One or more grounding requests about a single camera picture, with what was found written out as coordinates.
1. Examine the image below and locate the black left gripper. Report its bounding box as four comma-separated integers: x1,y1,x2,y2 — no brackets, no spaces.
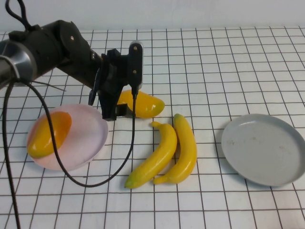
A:
88,48,131,121

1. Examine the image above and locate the yellow plastic banana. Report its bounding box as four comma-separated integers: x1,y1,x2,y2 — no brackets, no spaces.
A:
153,114,198,185
125,121,178,189

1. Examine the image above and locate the orange-tinted yellow mango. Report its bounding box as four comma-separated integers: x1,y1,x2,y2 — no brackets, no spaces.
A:
27,111,72,158

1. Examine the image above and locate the pink round plate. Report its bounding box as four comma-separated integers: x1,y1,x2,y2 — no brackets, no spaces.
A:
26,104,109,171

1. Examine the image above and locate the grey round plate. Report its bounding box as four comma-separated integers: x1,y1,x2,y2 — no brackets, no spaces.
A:
221,114,305,187

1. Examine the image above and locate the thin black zip tie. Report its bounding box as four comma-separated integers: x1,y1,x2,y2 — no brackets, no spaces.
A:
30,80,67,93

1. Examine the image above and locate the black camera cable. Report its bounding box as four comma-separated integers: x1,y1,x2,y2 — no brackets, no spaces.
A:
26,82,138,188

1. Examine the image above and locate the thin black cable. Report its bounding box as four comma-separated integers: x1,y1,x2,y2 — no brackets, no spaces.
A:
1,82,21,229

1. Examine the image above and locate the thick black looped cable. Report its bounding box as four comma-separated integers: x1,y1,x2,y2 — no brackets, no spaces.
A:
4,0,42,31

